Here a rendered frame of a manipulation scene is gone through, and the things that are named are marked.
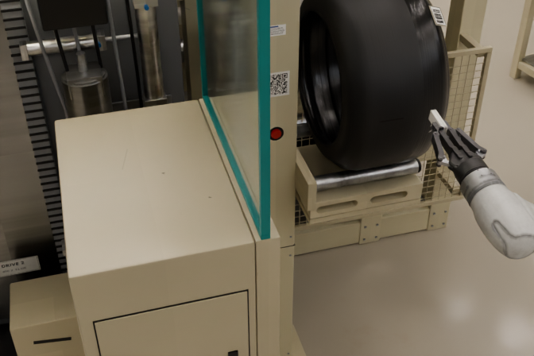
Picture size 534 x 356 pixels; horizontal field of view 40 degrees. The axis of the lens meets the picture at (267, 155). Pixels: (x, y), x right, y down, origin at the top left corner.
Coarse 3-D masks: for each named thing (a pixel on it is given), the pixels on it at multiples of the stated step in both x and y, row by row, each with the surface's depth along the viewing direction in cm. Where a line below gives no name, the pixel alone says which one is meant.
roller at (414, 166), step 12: (372, 168) 216; (384, 168) 217; (396, 168) 218; (408, 168) 218; (420, 168) 220; (324, 180) 213; (336, 180) 213; (348, 180) 214; (360, 180) 215; (372, 180) 217
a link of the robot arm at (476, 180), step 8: (480, 168) 164; (488, 168) 164; (472, 176) 163; (480, 176) 162; (488, 176) 161; (496, 176) 162; (464, 184) 164; (472, 184) 162; (480, 184) 160; (488, 184) 160; (504, 184) 161; (464, 192) 165; (472, 192) 161
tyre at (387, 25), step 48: (336, 0) 193; (384, 0) 191; (336, 48) 192; (384, 48) 186; (432, 48) 189; (336, 96) 239; (384, 96) 187; (432, 96) 191; (336, 144) 204; (384, 144) 195
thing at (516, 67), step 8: (528, 0) 418; (528, 8) 419; (528, 16) 422; (520, 24) 428; (528, 24) 425; (520, 32) 430; (528, 32) 429; (520, 40) 432; (520, 48) 434; (520, 56) 437; (528, 56) 441; (512, 64) 444; (520, 64) 438; (528, 64) 435; (512, 72) 446; (520, 72) 445; (528, 72) 433
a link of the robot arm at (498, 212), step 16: (480, 192) 160; (496, 192) 157; (512, 192) 158; (480, 208) 158; (496, 208) 155; (512, 208) 154; (528, 208) 156; (480, 224) 158; (496, 224) 154; (512, 224) 152; (528, 224) 152; (496, 240) 154; (512, 240) 151; (528, 240) 151; (512, 256) 153
